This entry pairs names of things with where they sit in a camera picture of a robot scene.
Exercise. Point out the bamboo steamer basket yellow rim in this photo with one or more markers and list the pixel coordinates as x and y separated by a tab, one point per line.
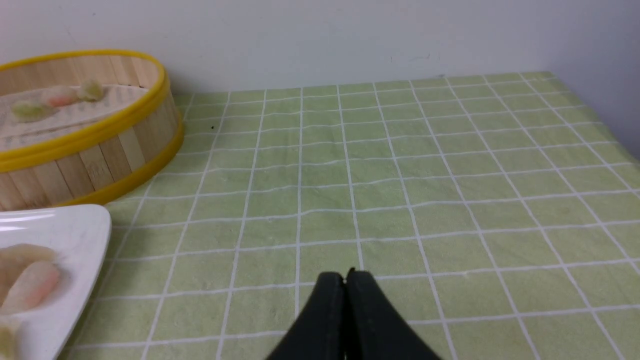
105	160

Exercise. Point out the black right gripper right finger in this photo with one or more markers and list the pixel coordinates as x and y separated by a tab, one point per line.
374	329

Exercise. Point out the pink dumpling on plate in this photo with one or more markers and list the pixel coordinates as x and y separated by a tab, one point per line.
32	287

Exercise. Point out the green dumpling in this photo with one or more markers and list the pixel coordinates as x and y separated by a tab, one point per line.
90	90
28	111

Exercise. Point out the white square plate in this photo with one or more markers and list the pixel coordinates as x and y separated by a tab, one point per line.
79	235

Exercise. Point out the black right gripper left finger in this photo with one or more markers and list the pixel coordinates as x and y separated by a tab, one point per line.
316	332

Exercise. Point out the white mesh steamer liner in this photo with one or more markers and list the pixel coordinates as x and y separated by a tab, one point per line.
62	120

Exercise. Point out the pale dumpling on plate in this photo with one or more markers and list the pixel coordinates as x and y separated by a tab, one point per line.
16	258

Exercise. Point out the pink dumpling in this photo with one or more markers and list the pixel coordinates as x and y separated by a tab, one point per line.
32	287
59	96

